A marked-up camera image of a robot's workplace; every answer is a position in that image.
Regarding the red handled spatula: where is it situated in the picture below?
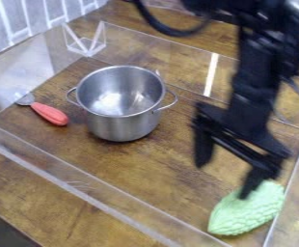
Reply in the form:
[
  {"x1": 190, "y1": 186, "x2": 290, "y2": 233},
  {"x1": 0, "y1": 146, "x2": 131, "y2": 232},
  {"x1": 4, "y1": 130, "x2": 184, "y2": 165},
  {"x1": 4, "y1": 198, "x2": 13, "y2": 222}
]
[{"x1": 16, "y1": 94, "x2": 68, "y2": 126}]

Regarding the clear acrylic triangle bracket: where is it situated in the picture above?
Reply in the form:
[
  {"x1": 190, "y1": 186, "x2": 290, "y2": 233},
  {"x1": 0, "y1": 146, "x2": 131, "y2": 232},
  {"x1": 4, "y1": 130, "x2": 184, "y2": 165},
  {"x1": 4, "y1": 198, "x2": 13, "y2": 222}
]
[{"x1": 61, "y1": 21, "x2": 107, "y2": 57}]

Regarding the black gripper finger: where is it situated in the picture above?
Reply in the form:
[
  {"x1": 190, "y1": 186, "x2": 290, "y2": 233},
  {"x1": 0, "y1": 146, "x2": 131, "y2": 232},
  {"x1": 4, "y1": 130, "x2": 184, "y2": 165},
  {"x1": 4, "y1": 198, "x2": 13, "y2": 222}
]
[
  {"x1": 239, "y1": 167, "x2": 280, "y2": 200},
  {"x1": 194, "y1": 124, "x2": 214, "y2": 168}
]

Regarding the black cable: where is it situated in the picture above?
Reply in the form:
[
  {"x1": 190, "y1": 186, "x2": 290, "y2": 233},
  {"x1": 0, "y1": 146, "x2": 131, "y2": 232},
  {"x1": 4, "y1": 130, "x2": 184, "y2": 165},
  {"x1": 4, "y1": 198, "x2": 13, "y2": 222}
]
[{"x1": 131, "y1": 0, "x2": 214, "y2": 38}]

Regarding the silver metal pot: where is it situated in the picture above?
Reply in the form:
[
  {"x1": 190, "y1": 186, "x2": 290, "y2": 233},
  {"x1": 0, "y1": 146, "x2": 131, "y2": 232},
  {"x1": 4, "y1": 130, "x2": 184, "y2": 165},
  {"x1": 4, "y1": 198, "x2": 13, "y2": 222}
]
[{"x1": 65, "y1": 66, "x2": 178, "y2": 142}]

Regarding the green bitter gourd toy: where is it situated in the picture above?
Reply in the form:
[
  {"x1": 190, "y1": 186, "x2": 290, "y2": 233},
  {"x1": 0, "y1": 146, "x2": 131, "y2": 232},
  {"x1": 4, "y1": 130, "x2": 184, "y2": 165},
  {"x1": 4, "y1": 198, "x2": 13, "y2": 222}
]
[{"x1": 207, "y1": 181, "x2": 284, "y2": 235}]

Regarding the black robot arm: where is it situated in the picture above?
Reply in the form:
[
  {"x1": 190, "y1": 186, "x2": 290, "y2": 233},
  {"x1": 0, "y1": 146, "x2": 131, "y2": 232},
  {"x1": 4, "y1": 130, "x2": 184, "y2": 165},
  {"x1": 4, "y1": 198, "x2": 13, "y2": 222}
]
[{"x1": 182, "y1": 0, "x2": 299, "y2": 199}]

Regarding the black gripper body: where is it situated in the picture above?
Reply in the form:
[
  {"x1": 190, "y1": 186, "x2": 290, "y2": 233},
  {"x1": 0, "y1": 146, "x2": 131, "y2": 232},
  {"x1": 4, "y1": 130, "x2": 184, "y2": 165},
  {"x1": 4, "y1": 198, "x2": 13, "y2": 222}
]
[{"x1": 192, "y1": 61, "x2": 291, "y2": 169}]

